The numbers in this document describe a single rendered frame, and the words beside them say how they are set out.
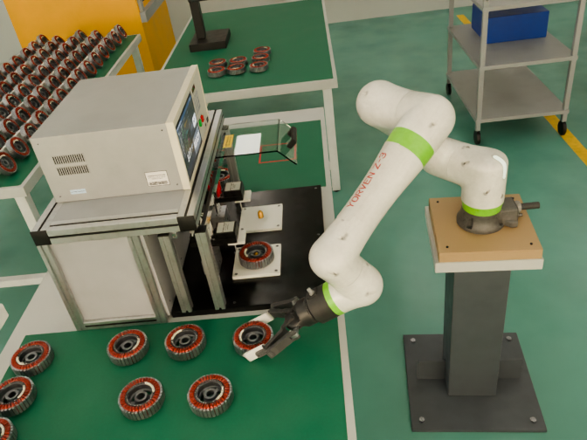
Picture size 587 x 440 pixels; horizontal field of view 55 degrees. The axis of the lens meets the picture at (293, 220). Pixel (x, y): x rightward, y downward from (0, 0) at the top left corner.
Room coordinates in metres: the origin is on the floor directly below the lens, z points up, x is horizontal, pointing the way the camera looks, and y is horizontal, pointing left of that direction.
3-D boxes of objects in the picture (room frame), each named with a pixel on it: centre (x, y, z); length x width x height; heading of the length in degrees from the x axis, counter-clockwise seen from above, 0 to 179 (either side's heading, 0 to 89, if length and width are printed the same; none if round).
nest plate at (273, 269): (1.43, 0.13, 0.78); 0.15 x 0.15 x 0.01; 85
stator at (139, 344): (1.14, 0.51, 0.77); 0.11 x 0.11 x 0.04
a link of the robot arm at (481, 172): (1.46, -0.59, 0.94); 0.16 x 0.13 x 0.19; 38
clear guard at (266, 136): (1.74, 0.11, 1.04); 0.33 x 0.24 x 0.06; 85
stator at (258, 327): (1.10, 0.16, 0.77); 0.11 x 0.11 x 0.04
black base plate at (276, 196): (1.56, 0.14, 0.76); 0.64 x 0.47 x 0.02; 175
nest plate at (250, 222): (1.68, 0.11, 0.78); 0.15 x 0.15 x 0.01; 85
